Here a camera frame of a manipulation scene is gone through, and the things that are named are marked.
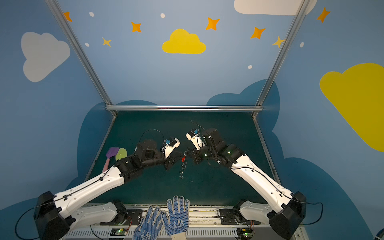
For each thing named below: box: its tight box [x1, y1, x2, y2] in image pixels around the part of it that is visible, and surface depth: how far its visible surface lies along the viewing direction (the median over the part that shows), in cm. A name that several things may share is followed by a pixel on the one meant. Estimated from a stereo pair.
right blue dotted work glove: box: [161, 195, 190, 240], surface depth 75 cm
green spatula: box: [115, 147, 127, 161], surface depth 100 cm
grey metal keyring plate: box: [179, 147, 190, 179], surface depth 74 cm
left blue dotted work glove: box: [132, 206, 166, 240], surface depth 72 cm
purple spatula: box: [102, 147, 120, 173], surface depth 98 cm
